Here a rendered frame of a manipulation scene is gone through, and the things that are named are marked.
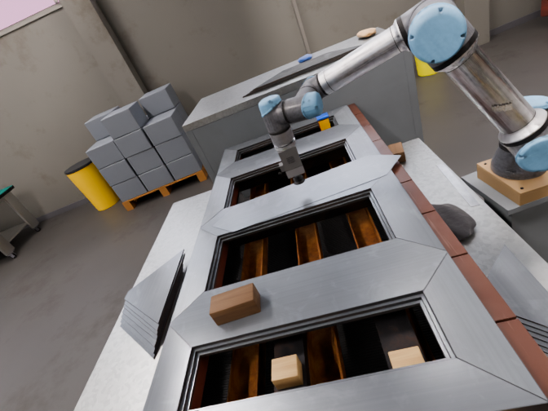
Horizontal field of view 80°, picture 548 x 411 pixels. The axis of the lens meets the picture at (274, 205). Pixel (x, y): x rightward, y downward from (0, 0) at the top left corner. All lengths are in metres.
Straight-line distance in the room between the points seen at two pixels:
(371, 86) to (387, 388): 1.57
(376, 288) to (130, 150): 3.53
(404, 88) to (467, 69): 1.08
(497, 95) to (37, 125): 5.12
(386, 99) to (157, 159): 2.76
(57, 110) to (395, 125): 4.29
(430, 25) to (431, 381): 0.72
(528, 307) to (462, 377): 0.31
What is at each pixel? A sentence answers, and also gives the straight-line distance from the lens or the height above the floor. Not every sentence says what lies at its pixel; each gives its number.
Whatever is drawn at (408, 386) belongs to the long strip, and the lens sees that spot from 0.68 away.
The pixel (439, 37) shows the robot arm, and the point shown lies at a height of 1.25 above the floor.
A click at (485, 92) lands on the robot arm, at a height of 1.09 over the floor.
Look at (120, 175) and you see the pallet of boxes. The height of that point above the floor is 0.44.
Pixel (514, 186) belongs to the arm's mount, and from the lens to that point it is 1.25.
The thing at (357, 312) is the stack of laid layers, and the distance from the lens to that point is 0.79.
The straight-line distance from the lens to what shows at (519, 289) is 0.96.
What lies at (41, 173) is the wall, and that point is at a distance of 5.70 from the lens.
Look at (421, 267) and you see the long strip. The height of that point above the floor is 0.84.
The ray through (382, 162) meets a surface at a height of 0.84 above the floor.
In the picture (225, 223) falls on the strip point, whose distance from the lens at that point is 1.25.
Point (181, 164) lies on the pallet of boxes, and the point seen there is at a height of 0.29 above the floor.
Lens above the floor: 1.46
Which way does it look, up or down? 30 degrees down
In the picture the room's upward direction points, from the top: 24 degrees counter-clockwise
